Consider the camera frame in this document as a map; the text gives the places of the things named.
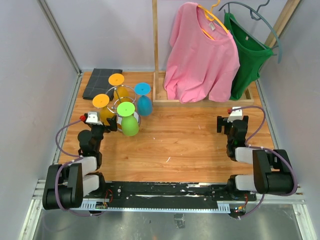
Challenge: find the orange wine glass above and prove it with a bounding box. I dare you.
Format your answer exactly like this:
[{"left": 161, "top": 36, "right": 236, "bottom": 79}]
[
  {"left": 92, "top": 93, "right": 116, "bottom": 126},
  {"left": 108, "top": 73, "right": 131, "bottom": 103}
]

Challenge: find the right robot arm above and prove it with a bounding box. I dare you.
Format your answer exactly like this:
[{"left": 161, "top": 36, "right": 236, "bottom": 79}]
[{"left": 216, "top": 115, "right": 298, "bottom": 200}]

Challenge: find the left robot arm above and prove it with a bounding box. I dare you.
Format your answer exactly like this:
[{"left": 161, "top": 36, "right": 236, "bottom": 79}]
[{"left": 42, "top": 112, "right": 118, "bottom": 211}]

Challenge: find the green wine glass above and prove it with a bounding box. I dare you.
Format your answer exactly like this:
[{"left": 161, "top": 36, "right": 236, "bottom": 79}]
[{"left": 117, "top": 102, "right": 139, "bottom": 137}]

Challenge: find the chrome wine glass rack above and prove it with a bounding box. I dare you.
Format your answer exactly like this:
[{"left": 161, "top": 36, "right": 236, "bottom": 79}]
[{"left": 105, "top": 84, "right": 138, "bottom": 133}]

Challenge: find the blue wine glass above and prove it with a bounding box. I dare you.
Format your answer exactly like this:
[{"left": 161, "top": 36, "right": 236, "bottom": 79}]
[{"left": 134, "top": 82, "right": 153, "bottom": 117}]

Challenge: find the wooden clothes rack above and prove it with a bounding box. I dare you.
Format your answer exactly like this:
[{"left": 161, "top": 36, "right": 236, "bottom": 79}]
[{"left": 152, "top": 0, "right": 301, "bottom": 108}]

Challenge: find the dark grey folded cloth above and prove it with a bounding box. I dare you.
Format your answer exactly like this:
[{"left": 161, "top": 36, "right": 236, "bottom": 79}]
[{"left": 82, "top": 68, "right": 123, "bottom": 100}]

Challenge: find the pink t-shirt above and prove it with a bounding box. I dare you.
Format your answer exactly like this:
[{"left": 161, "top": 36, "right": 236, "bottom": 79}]
[{"left": 163, "top": 2, "right": 240, "bottom": 104}]

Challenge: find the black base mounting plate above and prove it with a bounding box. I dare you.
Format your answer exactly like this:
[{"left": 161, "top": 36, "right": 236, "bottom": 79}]
[{"left": 81, "top": 181, "right": 257, "bottom": 212}]

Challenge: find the green t-shirt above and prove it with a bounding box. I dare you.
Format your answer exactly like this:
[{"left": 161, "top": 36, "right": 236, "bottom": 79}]
[{"left": 224, "top": 12, "right": 274, "bottom": 101}]

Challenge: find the orange clothes hanger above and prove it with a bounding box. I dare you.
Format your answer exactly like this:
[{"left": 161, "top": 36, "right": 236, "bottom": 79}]
[{"left": 195, "top": 3, "right": 230, "bottom": 43}]

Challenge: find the grey-blue clothes hanger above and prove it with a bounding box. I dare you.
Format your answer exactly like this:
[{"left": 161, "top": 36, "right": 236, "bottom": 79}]
[{"left": 218, "top": 0, "right": 283, "bottom": 64}]

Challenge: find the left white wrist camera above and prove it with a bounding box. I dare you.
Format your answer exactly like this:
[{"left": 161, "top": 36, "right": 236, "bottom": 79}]
[{"left": 85, "top": 111, "right": 103, "bottom": 125}]

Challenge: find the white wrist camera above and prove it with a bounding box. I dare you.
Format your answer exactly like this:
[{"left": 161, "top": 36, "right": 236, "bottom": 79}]
[
  {"left": 85, "top": 111, "right": 103, "bottom": 125},
  {"left": 227, "top": 106, "right": 243, "bottom": 123}
]

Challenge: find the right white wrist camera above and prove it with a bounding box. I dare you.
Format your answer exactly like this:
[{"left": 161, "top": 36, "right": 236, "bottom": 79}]
[{"left": 227, "top": 106, "right": 243, "bottom": 123}]

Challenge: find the aluminium frame post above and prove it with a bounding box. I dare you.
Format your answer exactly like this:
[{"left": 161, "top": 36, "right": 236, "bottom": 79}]
[{"left": 37, "top": 0, "right": 82, "bottom": 75}]

